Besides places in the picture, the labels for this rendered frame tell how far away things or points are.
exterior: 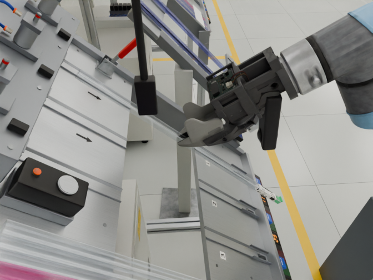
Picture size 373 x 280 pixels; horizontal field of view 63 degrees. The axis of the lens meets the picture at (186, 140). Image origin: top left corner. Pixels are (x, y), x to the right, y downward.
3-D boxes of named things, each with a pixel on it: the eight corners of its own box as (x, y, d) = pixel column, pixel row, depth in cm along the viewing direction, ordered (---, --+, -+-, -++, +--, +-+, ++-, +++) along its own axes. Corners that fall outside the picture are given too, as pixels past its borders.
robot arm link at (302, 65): (313, 66, 50) (333, 95, 44) (287, 80, 52) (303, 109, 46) (298, 30, 45) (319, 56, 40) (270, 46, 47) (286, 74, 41)
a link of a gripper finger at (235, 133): (199, 128, 52) (243, 102, 50) (204, 134, 53) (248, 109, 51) (203, 146, 49) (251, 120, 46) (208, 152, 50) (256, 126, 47)
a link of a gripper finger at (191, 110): (163, 110, 54) (207, 86, 51) (181, 130, 58) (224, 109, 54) (162, 121, 52) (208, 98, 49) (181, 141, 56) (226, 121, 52)
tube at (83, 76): (276, 199, 70) (280, 197, 69) (277, 204, 69) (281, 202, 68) (76, 73, 45) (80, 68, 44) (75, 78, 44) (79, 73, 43)
